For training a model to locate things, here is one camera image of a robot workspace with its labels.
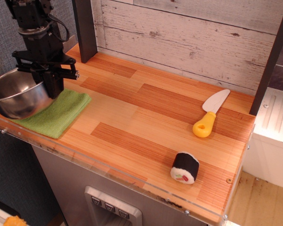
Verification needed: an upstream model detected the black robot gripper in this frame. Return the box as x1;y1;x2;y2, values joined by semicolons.
12;33;79;99

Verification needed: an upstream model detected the stainless steel bowl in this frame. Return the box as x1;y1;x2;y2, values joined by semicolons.
0;68;55;119

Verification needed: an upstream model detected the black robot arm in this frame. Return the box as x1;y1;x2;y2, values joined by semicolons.
6;0;79;99

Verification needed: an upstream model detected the green folded towel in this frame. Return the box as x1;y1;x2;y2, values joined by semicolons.
12;89;92;139

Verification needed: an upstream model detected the clear acrylic table guard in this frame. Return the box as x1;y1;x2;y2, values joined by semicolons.
0;109;255;226

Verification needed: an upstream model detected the silver toy fridge cabinet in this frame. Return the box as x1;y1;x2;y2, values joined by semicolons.
33;146;204;226

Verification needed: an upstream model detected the grey ice dispenser panel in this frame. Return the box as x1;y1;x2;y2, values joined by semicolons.
84;186;143;226

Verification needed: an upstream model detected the orange plush toy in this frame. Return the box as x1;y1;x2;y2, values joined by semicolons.
3;216;28;226

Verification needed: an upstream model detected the plush sushi roll toy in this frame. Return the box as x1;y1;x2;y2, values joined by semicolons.
170;152;200;185

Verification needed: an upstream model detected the white toy sink unit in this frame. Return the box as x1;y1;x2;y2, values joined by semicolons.
243;88;283;187

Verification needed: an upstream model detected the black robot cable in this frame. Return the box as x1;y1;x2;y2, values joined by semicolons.
47;13;70;43

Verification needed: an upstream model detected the dark left shelf post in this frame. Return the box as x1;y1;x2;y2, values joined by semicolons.
72;0;98;63

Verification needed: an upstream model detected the dark shelf post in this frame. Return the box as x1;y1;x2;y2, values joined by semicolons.
72;0;98;63
249;18;283;116

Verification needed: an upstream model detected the toy knife yellow handle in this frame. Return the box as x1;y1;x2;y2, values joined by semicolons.
192;89;230;138

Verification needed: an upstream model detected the dark right shelf post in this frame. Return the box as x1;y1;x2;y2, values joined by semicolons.
249;18;283;116

